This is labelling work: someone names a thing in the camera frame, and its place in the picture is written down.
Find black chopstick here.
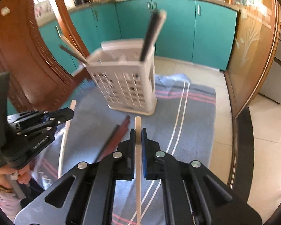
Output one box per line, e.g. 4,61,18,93
58,44,87,64
139,12,155,62

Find grey plastic utensil basket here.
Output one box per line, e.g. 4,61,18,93
85,39,157,116

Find carved wooden chair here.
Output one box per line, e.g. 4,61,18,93
0,0,90,112

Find teal lower cabinets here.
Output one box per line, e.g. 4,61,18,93
7,0,238,115

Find blue striped towel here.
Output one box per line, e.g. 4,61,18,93
31,73,217,225

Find red-brown chopstick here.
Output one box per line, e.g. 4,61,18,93
94,125,120,163
100,115,130,161

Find beige chopstick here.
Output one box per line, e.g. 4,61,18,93
61,35,87,60
135,116,142,225
57,100,77,180

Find person's left hand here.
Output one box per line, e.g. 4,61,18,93
0,164,32,189

